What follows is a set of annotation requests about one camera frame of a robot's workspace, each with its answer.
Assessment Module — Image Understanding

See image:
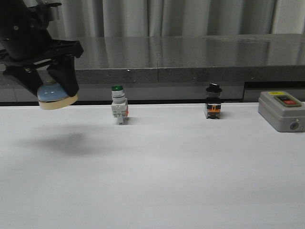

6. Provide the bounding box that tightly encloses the grey stone counter ledge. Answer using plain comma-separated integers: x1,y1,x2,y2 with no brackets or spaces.
0,33,305,104

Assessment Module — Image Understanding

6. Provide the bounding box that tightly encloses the green push button switch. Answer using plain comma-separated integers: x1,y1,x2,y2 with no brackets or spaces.
111,85,129,125

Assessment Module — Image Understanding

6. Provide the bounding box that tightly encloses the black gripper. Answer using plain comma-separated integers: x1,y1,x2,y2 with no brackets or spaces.
0,0,83,97

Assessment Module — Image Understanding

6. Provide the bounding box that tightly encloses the grey pleated curtain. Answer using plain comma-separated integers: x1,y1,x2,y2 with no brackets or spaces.
46,0,278,39

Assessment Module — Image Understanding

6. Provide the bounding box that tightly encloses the blue and cream desk bell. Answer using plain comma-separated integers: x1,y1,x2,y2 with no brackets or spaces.
37,80,78,110

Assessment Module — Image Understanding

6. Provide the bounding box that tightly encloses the grey power switch box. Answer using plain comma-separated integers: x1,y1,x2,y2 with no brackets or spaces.
258,91,305,132

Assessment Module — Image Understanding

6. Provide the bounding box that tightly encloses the black selector knob switch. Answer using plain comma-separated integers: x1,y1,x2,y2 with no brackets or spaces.
205,83,222,119

